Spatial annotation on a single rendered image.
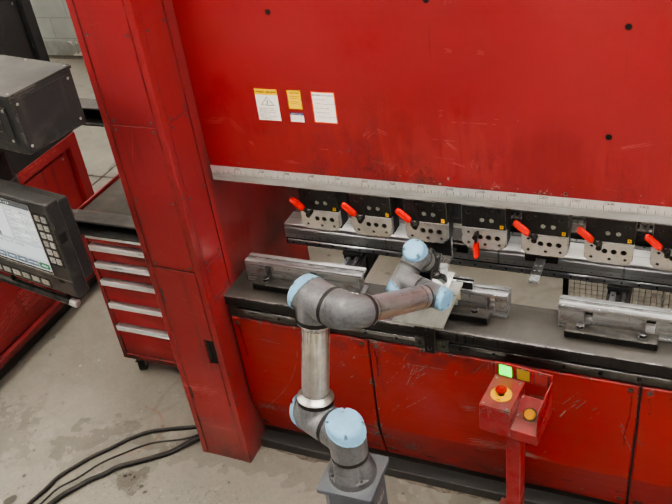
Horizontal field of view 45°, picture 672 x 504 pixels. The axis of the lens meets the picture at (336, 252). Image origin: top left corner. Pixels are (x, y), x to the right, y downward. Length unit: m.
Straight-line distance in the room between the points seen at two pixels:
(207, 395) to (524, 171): 1.70
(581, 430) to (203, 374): 1.52
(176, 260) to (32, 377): 1.73
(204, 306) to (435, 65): 1.32
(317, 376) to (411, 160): 0.78
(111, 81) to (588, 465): 2.17
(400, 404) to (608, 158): 1.30
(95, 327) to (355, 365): 2.04
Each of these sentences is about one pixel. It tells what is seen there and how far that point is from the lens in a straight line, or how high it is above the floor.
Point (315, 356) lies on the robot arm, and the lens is 2.41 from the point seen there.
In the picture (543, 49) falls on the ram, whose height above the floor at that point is 1.88.
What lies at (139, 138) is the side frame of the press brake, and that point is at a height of 1.61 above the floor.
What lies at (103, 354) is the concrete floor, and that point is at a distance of 4.62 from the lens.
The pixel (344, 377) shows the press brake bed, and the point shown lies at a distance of 3.28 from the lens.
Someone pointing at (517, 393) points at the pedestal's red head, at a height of 0.78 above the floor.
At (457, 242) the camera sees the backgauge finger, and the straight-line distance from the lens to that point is 3.11.
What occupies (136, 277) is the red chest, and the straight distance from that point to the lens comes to 3.91.
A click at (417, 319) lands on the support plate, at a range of 2.79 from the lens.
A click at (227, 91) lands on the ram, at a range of 2.88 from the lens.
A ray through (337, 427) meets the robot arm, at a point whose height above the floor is 1.00.
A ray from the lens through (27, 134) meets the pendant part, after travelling 2.60.
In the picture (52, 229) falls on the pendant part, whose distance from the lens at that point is 2.69.
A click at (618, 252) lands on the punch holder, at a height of 1.22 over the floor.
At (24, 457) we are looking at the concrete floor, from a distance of 4.23.
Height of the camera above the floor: 2.76
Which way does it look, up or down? 34 degrees down
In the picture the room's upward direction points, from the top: 8 degrees counter-clockwise
